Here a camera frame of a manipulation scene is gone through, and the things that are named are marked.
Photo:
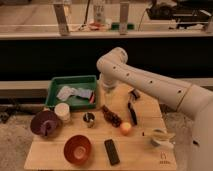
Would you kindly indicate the orange fruit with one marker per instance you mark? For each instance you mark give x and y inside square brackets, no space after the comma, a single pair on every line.
[125,128]

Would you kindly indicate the purple bowl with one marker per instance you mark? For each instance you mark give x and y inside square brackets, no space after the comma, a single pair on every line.
[44,123]

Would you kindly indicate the red small item in tray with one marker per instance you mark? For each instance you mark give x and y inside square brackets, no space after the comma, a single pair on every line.
[92,98]

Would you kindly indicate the left metal post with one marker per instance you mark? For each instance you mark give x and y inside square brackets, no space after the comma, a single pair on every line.
[61,19]

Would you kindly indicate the black remote control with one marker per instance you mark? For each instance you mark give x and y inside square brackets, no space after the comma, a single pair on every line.
[111,152]

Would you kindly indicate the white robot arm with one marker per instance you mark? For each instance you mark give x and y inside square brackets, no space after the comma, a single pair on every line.
[194,101]

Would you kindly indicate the metal post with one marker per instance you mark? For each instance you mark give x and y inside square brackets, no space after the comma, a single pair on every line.
[61,19]
[123,22]

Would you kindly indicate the white bottle on shelf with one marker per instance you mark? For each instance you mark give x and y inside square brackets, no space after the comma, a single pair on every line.
[99,14]

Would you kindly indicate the white paper cup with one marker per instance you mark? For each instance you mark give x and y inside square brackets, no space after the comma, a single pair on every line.
[62,110]

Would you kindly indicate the black dish brush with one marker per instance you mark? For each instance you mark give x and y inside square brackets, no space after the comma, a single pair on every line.
[133,96]

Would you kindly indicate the red bowl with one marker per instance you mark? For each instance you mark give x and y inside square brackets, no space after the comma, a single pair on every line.
[77,149]

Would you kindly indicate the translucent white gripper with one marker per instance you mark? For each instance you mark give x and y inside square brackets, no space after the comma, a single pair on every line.
[108,97]

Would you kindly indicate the small metal cup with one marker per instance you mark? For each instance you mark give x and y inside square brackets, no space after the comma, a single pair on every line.
[89,119]

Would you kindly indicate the green plastic tray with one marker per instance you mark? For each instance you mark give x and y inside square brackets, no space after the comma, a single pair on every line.
[75,102]

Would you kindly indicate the right metal post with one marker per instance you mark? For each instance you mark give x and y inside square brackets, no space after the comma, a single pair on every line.
[123,22]

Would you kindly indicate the black device on shelf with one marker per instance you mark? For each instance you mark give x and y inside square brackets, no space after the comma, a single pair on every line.
[185,13]

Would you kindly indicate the white crumpled cloth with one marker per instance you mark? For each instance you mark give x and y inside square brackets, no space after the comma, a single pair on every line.
[65,92]

